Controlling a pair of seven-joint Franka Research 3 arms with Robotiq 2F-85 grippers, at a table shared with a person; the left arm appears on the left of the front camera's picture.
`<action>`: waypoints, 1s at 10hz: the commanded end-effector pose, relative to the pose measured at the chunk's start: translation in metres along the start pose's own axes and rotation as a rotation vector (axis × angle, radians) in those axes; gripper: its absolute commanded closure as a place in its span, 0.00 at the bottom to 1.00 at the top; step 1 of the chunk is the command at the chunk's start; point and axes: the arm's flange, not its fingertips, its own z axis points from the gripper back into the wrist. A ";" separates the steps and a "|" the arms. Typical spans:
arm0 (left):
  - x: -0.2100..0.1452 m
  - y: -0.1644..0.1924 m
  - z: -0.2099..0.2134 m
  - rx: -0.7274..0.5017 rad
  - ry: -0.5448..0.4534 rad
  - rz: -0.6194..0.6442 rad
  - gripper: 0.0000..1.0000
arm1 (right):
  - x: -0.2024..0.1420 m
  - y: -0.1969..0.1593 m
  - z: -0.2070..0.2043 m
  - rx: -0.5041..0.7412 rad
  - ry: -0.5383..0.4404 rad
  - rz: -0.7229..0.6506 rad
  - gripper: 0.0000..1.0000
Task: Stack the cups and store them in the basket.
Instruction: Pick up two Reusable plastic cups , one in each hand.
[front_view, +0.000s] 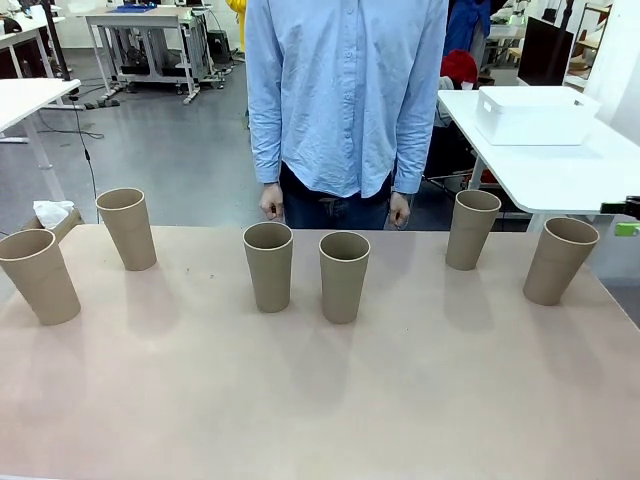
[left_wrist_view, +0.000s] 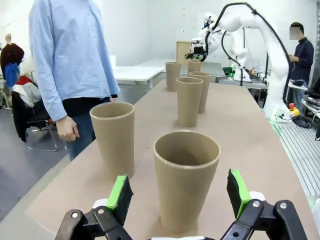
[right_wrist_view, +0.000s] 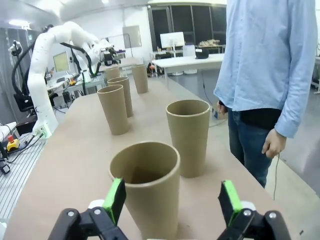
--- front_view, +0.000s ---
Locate beige paper cup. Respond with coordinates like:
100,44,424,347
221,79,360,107
522,216,601,307
0,228,82,327
242,222,294,314
445,189,503,272
318,231,372,325
95,187,159,272

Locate white plastic basket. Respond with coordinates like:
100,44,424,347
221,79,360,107
473,85,603,148

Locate person's right forearm blue sleeve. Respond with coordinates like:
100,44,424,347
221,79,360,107
248,94,285,187

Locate person's left forearm blue sleeve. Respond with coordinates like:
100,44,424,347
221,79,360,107
392,94,437,196

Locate person's left hand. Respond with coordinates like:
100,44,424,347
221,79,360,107
389,192,413,227

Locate person's right hand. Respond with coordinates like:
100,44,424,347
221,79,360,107
258,183,287,222

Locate white table with rounded corners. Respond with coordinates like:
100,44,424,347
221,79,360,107
437,85,640,232

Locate black computer monitor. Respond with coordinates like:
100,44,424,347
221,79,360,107
516,15,576,88

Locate red fabric item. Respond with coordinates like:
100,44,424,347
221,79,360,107
440,48,480,85

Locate dark blue jacket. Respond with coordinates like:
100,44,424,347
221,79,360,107
446,0,494,59

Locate person's blue jeans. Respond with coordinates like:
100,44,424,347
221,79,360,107
278,162,401,231

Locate person's light blue shirt torso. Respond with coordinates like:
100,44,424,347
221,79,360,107
245,0,450,200

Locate yellow garment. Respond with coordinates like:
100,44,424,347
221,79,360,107
224,0,249,54

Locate grey metal workbench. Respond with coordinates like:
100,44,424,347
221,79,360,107
83,3,214,105

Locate brown cardboard box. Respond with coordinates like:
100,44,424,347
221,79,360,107
18,207,85,246

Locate black vertical pole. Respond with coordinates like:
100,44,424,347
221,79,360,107
41,0,72,81

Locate white desk with white legs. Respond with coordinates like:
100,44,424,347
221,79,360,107
0,78,82,211

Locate thin black floor cable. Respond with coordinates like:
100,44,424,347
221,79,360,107
73,97,102,224

